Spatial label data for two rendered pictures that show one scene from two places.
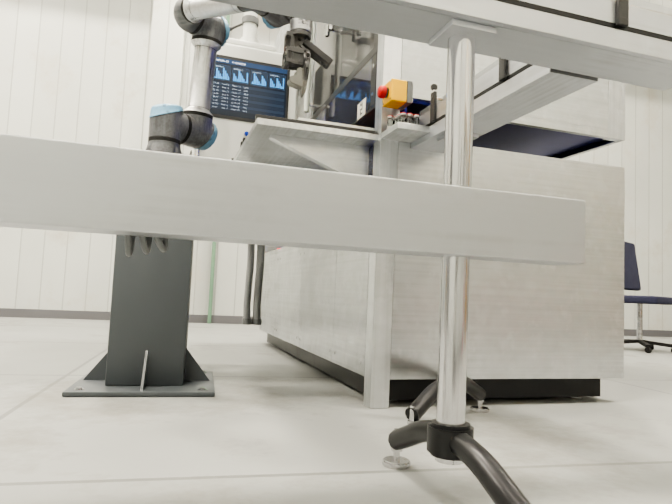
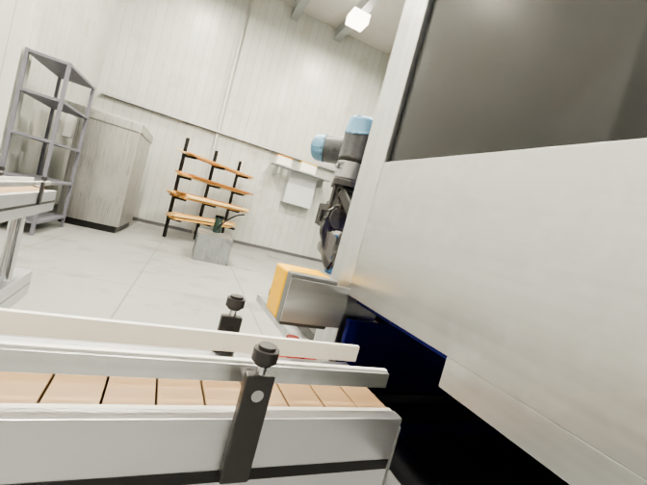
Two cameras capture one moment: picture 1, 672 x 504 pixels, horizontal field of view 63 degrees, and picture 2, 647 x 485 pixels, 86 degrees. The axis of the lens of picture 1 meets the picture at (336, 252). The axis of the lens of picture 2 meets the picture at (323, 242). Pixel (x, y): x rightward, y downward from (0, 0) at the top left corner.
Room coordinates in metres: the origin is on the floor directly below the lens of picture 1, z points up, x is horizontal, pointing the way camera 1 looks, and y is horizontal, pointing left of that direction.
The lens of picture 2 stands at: (1.64, -0.67, 1.10)
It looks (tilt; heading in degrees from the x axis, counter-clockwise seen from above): 3 degrees down; 82
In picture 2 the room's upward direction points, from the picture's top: 15 degrees clockwise
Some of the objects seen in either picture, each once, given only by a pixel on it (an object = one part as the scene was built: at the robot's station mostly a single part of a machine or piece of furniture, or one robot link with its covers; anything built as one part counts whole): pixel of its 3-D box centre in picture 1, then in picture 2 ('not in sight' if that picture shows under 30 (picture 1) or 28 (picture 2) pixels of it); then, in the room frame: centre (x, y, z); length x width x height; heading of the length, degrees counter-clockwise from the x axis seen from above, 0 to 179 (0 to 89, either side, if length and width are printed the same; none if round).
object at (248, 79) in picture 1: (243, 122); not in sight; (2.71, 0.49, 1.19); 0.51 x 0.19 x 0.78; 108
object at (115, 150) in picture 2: not in sight; (103, 171); (-1.74, 6.43, 0.98); 1.52 x 1.17 x 1.96; 103
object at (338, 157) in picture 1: (319, 160); not in sight; (1.80, 0.07, 0.80); 0.34 x 0.03 x 0.13; 108
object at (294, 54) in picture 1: (297, 51); (339, 207); (1.78, 0.16, 1.15); 0.09 x 0.08 x 0.12; 107
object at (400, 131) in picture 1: (409, 133); not in sight; (1.70, -0.22, 0.87); 0.14 x 0.13 x 0.02; 108
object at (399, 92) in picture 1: (396, 94); (299, 294); (1.70, -0.17, 1.00); 0.08 x 0.07 x 0.07; 108
